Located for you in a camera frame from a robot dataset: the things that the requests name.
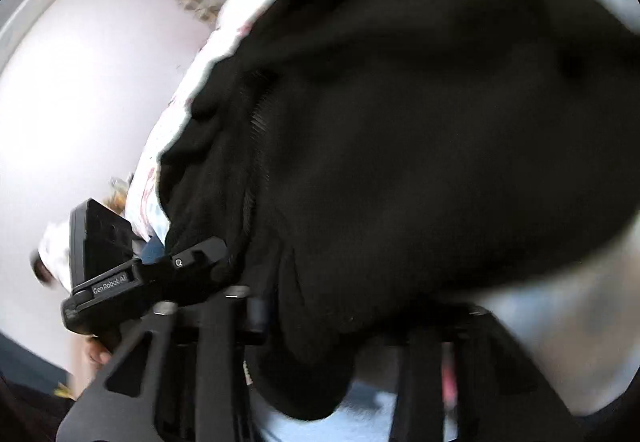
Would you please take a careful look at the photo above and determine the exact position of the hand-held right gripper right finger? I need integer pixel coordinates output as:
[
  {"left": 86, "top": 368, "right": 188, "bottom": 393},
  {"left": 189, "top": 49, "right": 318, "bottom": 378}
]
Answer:
[{"left": 390, "top": 307, "right": 583, "bottom": 442}]

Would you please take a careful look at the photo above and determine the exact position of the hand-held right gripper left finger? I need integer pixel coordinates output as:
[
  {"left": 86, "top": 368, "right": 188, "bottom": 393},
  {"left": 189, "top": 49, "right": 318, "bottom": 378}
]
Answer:
[{"left": 56, "top": 287, "right": 268, "bottom": 442}]

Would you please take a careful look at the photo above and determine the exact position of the black fleece jacket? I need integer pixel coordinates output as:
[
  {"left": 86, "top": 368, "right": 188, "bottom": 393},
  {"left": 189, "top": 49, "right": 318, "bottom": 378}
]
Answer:
[{"left": 157, "top": 0, "right": 640, "bottom": 423}]

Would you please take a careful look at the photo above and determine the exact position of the person's left hand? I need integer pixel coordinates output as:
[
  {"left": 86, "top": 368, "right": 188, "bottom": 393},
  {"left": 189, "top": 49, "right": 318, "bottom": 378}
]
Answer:
[{"left": 82, "top": 337, "right": 114, "bottom": 368}]

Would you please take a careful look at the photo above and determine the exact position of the bed with checked cartoon sheet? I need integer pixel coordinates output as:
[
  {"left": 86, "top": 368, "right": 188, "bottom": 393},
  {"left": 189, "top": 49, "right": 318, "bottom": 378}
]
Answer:
[{"left": 125, "top": 0, "right": 640, "bottom": 442}]

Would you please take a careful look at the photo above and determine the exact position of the white wire rack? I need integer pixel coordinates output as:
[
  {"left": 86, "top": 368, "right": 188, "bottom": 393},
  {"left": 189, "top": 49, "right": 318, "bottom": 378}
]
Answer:
[{"left": 175, "top": 0, "right": 223, "bottom": 23}]

